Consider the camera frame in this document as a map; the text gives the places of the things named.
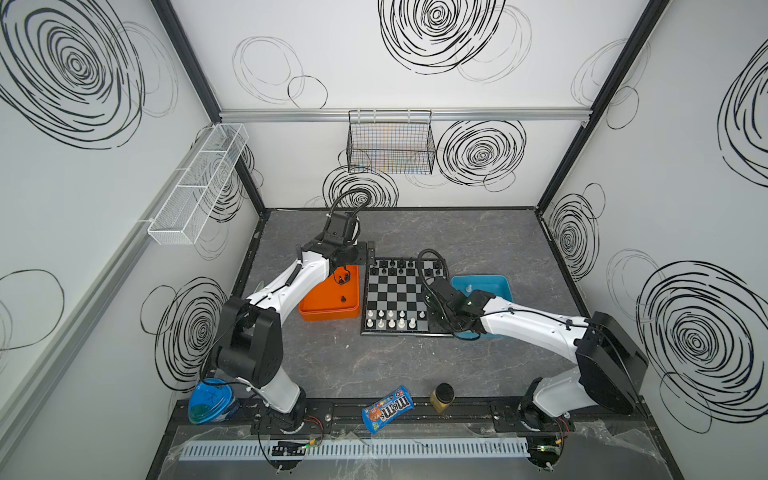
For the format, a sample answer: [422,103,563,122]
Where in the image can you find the clear wall shelf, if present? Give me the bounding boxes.
[148,123,249,246]

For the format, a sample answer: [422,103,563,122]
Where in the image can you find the blue plastic tray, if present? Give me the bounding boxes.
[449,275,513,341]

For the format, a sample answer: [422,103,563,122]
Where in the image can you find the white slotted cable duct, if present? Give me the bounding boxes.
[178,437,530,461]

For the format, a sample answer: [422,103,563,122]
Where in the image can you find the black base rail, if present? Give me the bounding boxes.
[173,394,652,436]

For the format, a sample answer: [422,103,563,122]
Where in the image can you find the yellow jar black lid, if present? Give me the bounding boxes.
[430,382,455,414]

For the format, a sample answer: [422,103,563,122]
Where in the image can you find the blue lidded container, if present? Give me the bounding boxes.
[187,379,240,425]

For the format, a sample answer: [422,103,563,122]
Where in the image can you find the orange plastic tray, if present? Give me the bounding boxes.
[298,266,361,322]

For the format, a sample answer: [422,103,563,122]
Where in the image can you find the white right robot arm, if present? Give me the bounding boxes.
[426,278,648,431]

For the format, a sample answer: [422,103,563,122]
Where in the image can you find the blue candy bag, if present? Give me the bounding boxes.
[361,386,414,435]

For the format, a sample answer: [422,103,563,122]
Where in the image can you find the black wire basket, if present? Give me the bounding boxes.
[345,109,437,175]

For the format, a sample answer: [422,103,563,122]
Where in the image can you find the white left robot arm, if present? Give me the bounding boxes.
[208,210,367,431]

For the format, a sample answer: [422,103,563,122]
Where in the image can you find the black white chessboard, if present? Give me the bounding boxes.
[360,257,451,337]

